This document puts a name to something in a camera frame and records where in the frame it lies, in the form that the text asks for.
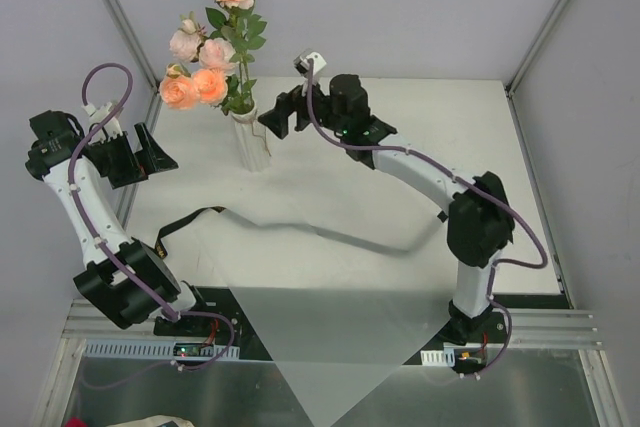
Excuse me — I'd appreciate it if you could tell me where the black ribbon gold lettering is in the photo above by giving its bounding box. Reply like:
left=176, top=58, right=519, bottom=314
left=154, top=206, right=445, bottom=258

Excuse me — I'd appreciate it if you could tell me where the white wrapping paper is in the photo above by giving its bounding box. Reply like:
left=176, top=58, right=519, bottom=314
left=194, top=191, right=461, bottom=427

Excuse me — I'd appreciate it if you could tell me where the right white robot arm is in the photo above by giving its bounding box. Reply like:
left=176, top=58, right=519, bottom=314
left=258, top=74, right=515, bottom=346

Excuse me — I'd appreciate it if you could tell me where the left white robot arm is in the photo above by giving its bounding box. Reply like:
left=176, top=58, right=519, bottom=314
left=26, top=111, right=212, bottom=336

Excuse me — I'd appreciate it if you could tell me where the white ribbed vase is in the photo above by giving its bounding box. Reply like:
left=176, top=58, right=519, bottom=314
left=231, top=107, right=271, bottom=173

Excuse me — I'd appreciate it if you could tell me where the beige cloth bag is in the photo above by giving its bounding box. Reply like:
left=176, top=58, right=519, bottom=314
left=119, top=415, right=194, bottom=427

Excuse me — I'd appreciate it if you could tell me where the red object at bottom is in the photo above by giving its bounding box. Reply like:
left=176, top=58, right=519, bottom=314
left=64, top=417, right=87, bottom=427

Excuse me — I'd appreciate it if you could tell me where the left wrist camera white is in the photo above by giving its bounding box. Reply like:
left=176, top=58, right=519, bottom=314
left=83, top=101, right=123, bottom=142

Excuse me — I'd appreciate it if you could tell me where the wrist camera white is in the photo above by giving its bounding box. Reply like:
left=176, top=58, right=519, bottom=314
left=293, top=49, right=327, bottom=94
left=83, top=101, right=123, bottom=142

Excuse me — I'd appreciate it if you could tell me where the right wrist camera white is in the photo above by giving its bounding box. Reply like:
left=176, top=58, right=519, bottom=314
left=293, top=49, right=327, bottom=94

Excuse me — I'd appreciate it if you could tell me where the left aluminium frame post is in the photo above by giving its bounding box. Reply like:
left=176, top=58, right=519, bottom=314
left=102, top=0, right=160, bottom=92

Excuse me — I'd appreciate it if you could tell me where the aluminium frame post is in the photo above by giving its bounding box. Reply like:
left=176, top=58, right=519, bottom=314
left=102, top=0, right=160, bottom=92
left=505, top=0, right=572, bottom=99

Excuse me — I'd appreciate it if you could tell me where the left white cable duct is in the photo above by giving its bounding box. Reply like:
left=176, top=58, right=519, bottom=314
left=84, top=340, right=240, bottom=362

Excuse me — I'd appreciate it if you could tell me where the white cable duct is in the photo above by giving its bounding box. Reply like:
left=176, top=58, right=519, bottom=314
left=420, top=349, right=455, bottom=368
left=84, top=340, right=240, bottom=362

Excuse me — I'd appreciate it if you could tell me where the right white cable duct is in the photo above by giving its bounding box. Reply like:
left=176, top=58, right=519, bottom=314
left=420, top=349, right=455, bottom=368

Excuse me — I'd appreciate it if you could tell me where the right aluminium frame post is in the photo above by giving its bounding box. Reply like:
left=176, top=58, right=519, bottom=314
left=505, top=0, right=572, bottom=99

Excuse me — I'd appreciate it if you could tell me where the aluminium front rail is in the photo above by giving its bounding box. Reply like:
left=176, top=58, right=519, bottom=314
left=61, top=300, right=604, bottom=350

